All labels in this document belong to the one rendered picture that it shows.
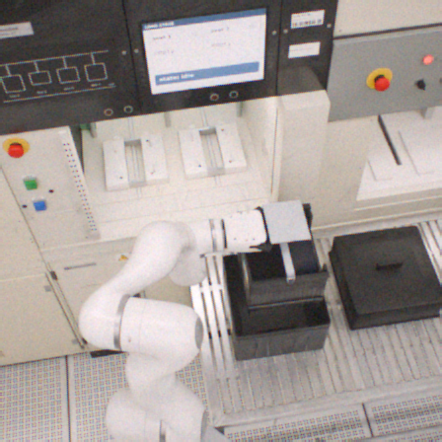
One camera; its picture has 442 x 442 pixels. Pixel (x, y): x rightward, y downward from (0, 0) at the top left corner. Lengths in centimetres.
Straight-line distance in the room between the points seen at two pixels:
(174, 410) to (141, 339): 29
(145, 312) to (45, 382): 175
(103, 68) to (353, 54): 61
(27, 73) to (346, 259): 110
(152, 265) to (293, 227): 52
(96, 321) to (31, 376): 175
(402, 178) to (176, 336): 131
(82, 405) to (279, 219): 148
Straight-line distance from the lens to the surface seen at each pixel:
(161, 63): 155
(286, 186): 191
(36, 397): 285
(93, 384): 281
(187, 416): 144
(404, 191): 222
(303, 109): 168
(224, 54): 156
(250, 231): 157
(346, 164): 199
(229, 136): 227
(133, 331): 114
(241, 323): 200
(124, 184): 216
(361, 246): 207
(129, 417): 148
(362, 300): 197
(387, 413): 278
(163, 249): 118
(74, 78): 156
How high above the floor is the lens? 257
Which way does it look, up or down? 55 degrees down
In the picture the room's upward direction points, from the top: 3 degrees counter-clockwise
